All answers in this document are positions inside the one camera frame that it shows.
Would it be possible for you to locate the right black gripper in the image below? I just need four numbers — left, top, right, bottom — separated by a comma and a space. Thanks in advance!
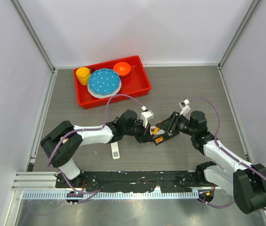
156, 111, 196, 136

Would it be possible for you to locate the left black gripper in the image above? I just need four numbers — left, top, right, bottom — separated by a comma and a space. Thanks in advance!
124, 119, 154, 144

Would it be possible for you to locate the orange battery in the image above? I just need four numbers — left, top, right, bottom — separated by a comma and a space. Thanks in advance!
155, 137, 164, 143

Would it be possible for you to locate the black remote control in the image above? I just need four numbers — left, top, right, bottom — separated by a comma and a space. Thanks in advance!
150, 127, 180, 145

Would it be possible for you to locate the orange handled screwdriver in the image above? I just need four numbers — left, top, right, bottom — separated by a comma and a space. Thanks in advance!
152, 127, 160, 135

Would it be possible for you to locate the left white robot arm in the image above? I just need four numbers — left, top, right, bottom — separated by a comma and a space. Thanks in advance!
40, 110, 154, 188

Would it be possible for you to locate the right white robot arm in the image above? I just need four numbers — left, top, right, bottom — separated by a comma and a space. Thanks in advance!
156, 111, 266, 214

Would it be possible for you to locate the white slim remote control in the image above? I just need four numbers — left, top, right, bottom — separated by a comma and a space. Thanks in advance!
110, 142, 120, 160

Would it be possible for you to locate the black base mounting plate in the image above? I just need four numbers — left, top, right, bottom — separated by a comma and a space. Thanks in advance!
69, 170, 216, 193

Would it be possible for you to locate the white plate under blue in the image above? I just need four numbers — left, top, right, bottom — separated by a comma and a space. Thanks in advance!
87, 82, 122, 99

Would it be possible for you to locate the blue dotted plate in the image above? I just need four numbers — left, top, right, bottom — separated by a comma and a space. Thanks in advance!
88, 68, 121, 95

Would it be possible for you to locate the orange bowl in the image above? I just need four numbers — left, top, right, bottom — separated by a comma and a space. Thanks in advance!
113, 62, 131, 77

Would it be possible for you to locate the red plastic tray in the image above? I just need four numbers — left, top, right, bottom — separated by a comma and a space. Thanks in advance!
73, 56, 151, 109

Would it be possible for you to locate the yellow mug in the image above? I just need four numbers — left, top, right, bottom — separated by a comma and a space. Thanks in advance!
75, 67, 94, 86

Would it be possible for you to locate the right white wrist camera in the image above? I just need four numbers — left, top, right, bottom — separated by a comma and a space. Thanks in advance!
179, 99, 191, 116

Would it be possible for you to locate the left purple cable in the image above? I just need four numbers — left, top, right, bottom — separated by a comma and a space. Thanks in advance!
47, 94, 148, 204

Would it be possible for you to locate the purple cable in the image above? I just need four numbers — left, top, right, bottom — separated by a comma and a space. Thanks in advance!
187, 97, 266, 214
47, 94, 148, 204

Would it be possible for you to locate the white slotted cable duct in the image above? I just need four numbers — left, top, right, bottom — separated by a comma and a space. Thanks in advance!
22, 190, 199, 200

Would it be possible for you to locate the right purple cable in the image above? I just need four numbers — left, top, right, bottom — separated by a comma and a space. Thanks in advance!
187, 97, 266, 214

